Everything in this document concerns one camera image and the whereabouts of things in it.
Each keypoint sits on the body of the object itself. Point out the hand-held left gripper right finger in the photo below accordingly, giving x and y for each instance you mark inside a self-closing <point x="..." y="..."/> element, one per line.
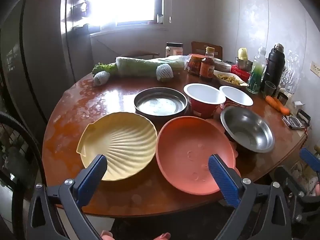
<point x="222" y="180"/>

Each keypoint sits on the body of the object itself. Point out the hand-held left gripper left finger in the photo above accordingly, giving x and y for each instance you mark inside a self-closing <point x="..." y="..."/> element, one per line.
<point x="93" y="173"/>

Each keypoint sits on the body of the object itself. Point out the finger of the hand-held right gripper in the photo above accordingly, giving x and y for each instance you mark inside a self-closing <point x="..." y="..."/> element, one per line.
<point x="310" y="159"/>

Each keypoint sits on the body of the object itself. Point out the yellow shell-shaped plate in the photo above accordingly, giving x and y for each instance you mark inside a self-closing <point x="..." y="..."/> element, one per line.
<point x="120" y="142"/>

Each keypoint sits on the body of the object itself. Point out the stainless steel bowl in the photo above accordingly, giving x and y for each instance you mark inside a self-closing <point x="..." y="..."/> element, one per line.
<point x="246" y="130"/>

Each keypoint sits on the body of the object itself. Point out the red and white bowl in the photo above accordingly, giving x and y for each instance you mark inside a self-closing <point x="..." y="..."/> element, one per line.
<point x="236" y="96"/>
<point x="202" y="95"/>

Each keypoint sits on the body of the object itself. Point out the round steel pan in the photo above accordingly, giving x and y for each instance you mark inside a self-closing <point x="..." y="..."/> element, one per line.
<point x="160" y="105"/>

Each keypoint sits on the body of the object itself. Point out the person's left hand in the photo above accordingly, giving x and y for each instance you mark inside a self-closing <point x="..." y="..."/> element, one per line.
<point x="162" y="236"/>

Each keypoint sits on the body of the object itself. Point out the dark flat device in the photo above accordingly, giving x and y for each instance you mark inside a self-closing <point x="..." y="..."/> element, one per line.
<point x="293" y="122"/>

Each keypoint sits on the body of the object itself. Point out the small white paper box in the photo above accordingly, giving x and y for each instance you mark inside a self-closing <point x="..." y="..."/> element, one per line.
<point x="298" y="104"/>

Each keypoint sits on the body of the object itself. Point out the small steel cup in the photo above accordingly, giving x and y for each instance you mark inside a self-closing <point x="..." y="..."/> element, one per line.
<point x="283" y="98"/>

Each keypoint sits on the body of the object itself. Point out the clear glass cup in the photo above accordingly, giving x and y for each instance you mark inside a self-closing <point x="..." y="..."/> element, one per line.
<point x="269" y="88"/>

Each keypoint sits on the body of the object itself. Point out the clear plastic bag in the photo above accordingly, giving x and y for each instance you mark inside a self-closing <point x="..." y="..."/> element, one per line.
<point x="291" y="75"/>

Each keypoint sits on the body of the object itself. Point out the fruit in white foam net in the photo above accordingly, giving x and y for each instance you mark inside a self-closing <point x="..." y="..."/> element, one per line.
<point x="164" y="72"/>
<point x="101" y="78"/>

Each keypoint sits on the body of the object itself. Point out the green liquid plastic bottle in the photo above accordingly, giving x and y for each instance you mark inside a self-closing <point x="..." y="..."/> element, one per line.
<point x="257" y="77"/>

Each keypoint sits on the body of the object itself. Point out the black thermos flask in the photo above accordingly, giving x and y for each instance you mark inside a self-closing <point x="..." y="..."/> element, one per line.
<point x="273" y="67"/>

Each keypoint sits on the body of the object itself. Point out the white dish of food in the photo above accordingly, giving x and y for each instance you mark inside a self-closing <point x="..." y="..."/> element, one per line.
<point x="230" y="79"/>

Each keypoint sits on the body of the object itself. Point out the green leaf lettuce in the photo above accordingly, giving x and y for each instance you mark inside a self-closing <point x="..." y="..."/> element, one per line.
<point x="103" y="68"/>

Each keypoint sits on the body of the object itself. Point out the red packet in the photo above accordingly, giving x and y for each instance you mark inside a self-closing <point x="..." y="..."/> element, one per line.
<point x="240" y="72"/>

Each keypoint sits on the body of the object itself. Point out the brown sauce bottle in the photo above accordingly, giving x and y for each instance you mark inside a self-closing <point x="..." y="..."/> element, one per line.
<point x="207" y="68"/>

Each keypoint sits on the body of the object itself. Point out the white ceramic bowl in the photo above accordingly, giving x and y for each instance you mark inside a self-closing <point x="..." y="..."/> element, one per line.
<point x="222" y="66"/>

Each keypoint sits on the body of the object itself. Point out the napa cabbage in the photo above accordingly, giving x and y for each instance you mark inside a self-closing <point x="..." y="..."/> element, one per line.
<point x="140" y="67"/>

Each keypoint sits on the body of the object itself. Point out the red-lidded sauce jar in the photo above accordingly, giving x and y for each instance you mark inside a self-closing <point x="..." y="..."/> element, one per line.
<point x="195" y="65"/>

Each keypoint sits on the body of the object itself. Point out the yellow plastic cup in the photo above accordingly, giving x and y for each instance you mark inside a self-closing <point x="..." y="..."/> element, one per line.
<point x="242" y="53"/>

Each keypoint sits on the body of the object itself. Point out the grey refrigerator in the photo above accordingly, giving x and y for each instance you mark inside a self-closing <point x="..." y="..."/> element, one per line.
<point x="37" y="55"/>

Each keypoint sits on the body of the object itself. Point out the wooden chair with slotted back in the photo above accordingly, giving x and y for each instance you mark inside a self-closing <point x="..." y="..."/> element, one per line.
<point x="200" y="47"/>

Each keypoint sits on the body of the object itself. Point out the jar with black lid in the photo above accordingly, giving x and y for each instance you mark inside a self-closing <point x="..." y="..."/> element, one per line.
<point x="174" y="50"/>

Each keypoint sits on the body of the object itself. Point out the window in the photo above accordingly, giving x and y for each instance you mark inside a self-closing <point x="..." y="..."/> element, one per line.
<point x="125" y="0"/>

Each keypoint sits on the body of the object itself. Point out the wall socket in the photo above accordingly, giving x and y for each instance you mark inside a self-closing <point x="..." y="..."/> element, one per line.
<point x="315" y="68"/>

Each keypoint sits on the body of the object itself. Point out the wooden chair with curved rail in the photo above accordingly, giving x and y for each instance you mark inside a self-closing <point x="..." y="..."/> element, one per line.
<point x="145" y="54"/>

